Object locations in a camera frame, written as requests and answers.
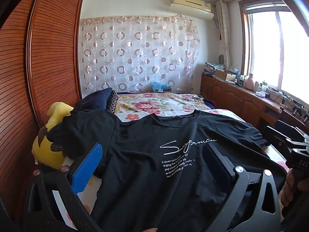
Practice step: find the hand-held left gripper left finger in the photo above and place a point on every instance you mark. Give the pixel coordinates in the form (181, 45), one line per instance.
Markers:
(87, 166)

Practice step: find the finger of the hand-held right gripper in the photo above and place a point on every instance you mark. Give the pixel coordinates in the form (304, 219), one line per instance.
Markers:
(289, 128)
(277, 136)

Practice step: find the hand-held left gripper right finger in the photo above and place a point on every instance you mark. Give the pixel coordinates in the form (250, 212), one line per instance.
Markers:
(225, 165)

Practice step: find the black printed t-shirt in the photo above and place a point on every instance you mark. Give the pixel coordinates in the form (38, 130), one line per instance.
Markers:
(144, 174)

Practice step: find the person's right hand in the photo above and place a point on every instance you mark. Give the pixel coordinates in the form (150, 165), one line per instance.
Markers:
(288, 191)

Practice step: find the yellow plush toy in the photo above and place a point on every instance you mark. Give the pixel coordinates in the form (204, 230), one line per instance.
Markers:
(45, 149)

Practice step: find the white crumpled cloth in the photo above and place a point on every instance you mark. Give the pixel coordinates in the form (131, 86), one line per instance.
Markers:
(260, 93)

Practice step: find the wooden window cabinet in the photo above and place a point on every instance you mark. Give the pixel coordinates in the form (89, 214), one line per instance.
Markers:
(231, 96)

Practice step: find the pale pink bottle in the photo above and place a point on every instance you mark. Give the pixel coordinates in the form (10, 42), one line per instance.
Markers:
(248, 82)

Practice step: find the dark blue mattress cover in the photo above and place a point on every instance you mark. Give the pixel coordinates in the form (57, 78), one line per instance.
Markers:
(208, 105)

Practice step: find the folded navy garment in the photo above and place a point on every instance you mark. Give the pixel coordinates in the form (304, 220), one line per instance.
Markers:
(96, 99)

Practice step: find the wooden-framed window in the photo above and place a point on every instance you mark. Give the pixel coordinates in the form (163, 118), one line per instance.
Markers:
(277, 48)

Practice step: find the cardboard box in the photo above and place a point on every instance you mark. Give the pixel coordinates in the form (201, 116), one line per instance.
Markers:
(224, 75)

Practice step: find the floral blanket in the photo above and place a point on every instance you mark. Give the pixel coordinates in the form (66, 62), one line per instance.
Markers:
(144, 104)

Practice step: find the stack of folded cloths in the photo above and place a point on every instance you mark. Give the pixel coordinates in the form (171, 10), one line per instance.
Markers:
(212, 67)

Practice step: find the dark oval ornament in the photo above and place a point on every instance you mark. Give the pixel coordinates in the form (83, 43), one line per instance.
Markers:
(221, 60)

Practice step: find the blue tissue box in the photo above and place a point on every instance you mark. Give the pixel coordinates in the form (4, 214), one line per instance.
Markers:
(160, 87)

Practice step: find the wooden slatted wardrobe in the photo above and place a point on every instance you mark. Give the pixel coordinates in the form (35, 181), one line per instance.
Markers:
(48, 65)

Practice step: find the beige window curtain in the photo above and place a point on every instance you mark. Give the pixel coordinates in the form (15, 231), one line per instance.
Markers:
(223, 33)

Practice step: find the cream air conditioner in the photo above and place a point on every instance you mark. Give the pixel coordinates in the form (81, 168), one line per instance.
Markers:
(190, 3)

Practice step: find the circle-patterned wall curtain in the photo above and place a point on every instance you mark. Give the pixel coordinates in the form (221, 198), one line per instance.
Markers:
(137, 55)

